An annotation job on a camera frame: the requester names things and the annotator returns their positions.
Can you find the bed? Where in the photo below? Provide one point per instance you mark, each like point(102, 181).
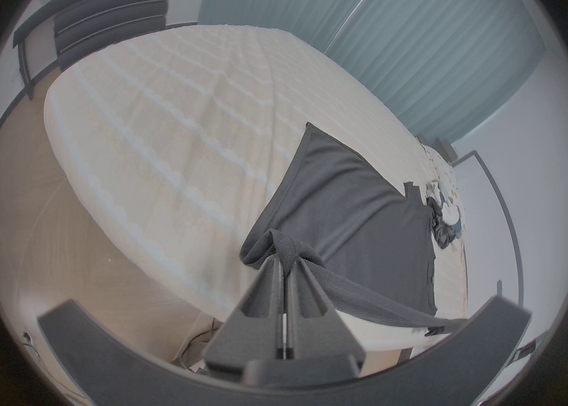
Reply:
point(177, 129)

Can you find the blue-green curtain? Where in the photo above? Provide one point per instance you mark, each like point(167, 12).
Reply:
point(266, 0)
point(443, 49)

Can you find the black T-shirt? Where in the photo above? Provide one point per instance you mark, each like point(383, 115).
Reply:
point(355, 218)

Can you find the black shiny garment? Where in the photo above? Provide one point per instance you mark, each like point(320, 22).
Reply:
point(443, 235)

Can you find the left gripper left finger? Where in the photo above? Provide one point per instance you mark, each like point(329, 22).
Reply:
point(230, 333)

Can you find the white printed pillow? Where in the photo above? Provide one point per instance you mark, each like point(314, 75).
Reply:
point(449, 173)

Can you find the grey bedside table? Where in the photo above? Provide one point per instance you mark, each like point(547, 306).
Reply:
point(445, 150)

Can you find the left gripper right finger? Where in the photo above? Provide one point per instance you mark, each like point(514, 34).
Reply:
point(330, 333)

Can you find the pile of clothes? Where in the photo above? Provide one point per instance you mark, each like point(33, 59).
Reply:
point(449, 211)

